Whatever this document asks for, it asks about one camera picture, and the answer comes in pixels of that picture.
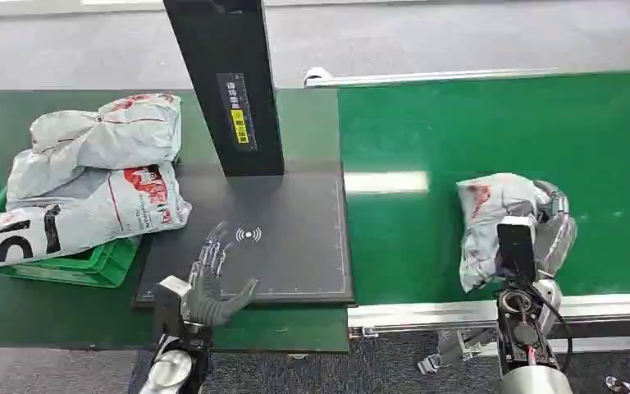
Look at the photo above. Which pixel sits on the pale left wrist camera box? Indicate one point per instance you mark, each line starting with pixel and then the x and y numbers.
pixel 175 285

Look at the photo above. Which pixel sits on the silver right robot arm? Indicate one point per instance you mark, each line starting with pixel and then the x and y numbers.
pixel 527 353

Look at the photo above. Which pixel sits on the metal conveyor bracket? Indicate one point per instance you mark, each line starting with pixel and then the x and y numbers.
pixel 440 353

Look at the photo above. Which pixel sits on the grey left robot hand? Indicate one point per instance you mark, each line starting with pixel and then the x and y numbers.
pixel 203 299

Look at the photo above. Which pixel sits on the grey parcel bag red print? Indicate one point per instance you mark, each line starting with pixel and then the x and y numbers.
pixel 125 136

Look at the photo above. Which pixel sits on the green conveyor belt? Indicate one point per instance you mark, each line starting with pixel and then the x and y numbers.
pixel 510 130

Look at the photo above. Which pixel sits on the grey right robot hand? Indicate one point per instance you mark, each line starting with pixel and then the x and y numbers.
pixel 558 239

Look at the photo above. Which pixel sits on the yellow sticker on post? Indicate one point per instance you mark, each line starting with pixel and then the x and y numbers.
pixel 239 126

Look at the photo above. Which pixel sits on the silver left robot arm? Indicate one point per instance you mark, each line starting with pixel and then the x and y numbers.
pixel 176 359

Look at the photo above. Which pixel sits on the black scanner base plate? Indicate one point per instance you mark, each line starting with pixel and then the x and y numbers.
pixel 293 255

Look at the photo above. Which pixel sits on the small grey parcel bag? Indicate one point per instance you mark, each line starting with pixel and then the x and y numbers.
pixel 483 228

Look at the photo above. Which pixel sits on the aluminium conveyor side rail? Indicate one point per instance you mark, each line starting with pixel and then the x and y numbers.
pixel 429 314
pixel 402 78

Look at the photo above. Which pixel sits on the grey parcel bag black digits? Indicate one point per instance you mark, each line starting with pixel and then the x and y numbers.
pixel 87 217

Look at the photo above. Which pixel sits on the black scanner post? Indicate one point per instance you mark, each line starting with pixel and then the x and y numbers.
pixel 228 49

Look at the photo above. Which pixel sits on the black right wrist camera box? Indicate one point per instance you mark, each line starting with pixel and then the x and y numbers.
pixel 516 247

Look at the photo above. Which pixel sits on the green plastic crate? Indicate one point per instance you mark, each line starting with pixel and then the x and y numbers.
pixel 97 266

